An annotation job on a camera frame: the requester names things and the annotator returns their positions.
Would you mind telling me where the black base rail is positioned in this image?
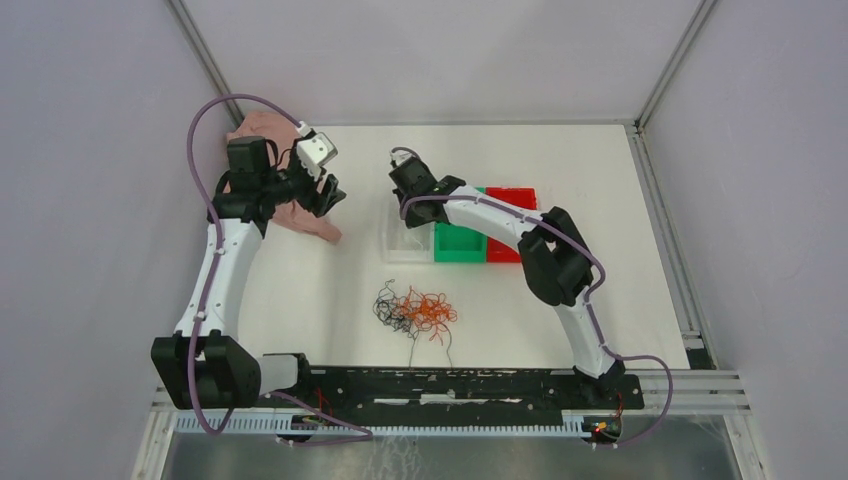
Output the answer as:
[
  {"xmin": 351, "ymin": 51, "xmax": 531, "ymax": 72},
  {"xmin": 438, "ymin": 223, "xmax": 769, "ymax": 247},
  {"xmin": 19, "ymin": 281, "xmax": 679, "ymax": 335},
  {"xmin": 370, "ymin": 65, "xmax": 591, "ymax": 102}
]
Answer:
[{"xmin": 288, "ymin": 366, "xmax": 645, "ymax": 427}]

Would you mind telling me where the white slotted cable duct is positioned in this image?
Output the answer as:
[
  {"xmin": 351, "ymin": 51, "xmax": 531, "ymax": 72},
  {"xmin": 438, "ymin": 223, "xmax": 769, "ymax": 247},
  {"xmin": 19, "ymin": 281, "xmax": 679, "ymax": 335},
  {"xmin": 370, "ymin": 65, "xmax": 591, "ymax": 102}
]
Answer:
[{"xmin": 173, "ymin": 411, "xmax": 598, "ymax": 439}]

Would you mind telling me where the black cable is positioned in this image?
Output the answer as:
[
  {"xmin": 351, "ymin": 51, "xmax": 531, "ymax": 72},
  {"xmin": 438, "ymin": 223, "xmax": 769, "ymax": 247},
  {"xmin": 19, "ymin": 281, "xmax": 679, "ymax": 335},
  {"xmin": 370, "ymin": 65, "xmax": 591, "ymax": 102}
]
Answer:
[{"xmin": 372, "ymin": 278, "xmax": 455, "ymax": 370}]

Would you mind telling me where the red plastic bin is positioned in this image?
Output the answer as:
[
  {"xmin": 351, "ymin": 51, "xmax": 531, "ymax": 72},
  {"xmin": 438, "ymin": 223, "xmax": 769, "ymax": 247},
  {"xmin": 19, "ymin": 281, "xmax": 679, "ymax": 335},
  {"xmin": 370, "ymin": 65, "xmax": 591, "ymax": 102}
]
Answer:
[{"xmin": 484, "ymin": 187, "xmax": 539, "ymax": 265}]

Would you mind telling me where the aluminium frame rail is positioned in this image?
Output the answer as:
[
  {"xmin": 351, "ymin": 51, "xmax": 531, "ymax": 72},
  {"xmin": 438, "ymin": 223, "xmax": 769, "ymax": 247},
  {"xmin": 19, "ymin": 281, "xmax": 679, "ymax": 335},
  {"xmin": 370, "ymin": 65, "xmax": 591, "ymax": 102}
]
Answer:
[{"xmin": 152, "ymin": 368, "xmax": 751, "ymax": 416}]

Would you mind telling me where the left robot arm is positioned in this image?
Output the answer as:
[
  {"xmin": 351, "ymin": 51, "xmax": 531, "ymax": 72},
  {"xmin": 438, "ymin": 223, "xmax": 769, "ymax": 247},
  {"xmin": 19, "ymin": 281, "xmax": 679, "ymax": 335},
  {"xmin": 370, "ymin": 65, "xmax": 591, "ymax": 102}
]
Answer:
[{"xmin": 151, "ymin": 130, "xmax": 346, "ymax": 410}]

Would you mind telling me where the green plastic bin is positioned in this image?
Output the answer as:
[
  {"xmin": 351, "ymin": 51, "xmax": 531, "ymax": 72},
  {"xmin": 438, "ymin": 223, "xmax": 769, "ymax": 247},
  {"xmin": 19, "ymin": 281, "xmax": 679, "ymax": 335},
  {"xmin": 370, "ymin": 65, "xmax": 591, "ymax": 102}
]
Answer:
[{"xmin": 434, "ymin": 223, "xmax": 487, "ymax": 263}]

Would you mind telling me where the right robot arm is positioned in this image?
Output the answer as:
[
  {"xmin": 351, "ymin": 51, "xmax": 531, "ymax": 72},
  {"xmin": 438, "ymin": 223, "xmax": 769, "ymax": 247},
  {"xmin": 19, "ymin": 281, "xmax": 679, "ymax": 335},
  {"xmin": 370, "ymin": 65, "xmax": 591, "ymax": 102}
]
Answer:
[{"xmin": 389, "ymin": 155, "xmax": 626, "ymax": 408}]

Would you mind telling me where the thin white cable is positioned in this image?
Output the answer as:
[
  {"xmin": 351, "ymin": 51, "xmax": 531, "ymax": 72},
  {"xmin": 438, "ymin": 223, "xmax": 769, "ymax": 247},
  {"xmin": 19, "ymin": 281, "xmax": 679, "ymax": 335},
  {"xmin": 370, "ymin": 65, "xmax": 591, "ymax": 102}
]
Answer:
[{"xmin": 390, "ymin": 211, "xmax": 429, "ymax": 256}]

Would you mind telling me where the pink cloth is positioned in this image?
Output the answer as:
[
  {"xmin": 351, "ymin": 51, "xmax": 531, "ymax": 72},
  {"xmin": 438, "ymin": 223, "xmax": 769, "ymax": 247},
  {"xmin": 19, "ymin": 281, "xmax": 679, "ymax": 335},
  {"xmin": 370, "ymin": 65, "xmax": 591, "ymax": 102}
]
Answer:
[{"xmin": 225, "ymin": 110, "xmax": 344, "ymax": 245}]

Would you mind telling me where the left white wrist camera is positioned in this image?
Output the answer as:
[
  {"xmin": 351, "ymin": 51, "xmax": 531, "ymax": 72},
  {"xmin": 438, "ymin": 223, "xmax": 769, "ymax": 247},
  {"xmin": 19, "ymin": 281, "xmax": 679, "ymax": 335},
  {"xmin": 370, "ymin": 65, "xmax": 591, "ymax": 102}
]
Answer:
[{"xmin": 294, "ymin": 122, "xmax": 338, "ymax": 181}]

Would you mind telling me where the clear plastic bin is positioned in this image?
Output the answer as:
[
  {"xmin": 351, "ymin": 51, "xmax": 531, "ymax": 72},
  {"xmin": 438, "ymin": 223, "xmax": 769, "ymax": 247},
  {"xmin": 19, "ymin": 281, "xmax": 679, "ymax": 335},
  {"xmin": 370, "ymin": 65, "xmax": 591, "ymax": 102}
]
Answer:
[{"xmin": 380, "ymin": 197, "xmax": 434, "ymax": 264}]

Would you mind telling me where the orange cable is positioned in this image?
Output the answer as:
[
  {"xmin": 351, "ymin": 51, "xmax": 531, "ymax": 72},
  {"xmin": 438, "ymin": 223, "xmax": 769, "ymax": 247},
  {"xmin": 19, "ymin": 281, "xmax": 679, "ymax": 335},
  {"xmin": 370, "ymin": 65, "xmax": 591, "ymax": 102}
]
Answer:
[{"xmin": 396, "ymin": 286, "xmax": 460, "ymax": 347}]

